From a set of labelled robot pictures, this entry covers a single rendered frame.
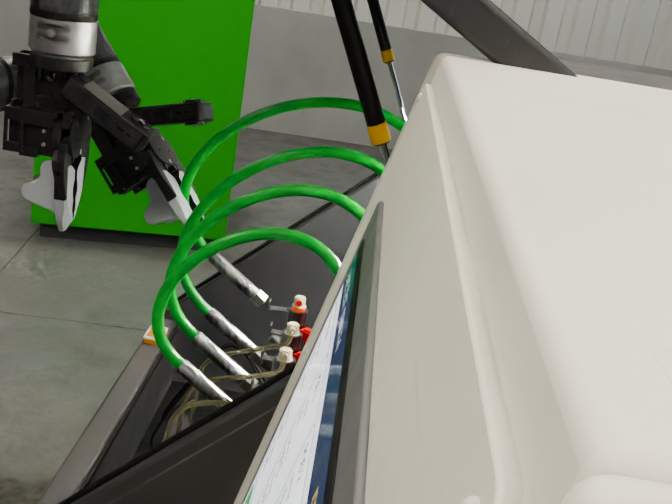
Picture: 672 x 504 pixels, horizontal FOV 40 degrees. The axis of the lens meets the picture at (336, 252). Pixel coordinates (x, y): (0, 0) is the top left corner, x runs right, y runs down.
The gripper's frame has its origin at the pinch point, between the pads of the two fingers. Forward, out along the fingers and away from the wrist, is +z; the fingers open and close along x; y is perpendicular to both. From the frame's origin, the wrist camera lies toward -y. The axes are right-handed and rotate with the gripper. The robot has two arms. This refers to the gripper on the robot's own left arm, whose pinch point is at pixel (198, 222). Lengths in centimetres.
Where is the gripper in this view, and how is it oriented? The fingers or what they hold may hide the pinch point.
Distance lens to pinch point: 125.7
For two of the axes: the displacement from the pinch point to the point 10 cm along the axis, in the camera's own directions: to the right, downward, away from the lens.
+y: -8.3, 5.0, 2.2
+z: 5.1, 8.6, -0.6
